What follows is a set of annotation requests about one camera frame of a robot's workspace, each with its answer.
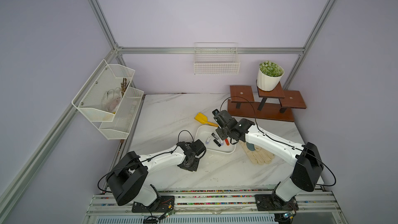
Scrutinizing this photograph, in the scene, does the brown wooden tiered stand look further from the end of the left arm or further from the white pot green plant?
the end of the left arm

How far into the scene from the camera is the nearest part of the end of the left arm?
614 millimetres

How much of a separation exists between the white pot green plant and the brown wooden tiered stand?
0.05 metres

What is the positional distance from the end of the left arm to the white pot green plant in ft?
1.65

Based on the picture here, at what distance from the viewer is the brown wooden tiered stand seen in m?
0.94

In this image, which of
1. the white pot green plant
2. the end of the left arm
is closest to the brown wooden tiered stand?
the white pot green plant

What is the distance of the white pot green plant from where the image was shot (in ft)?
2.74

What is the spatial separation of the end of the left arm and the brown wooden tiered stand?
403mm
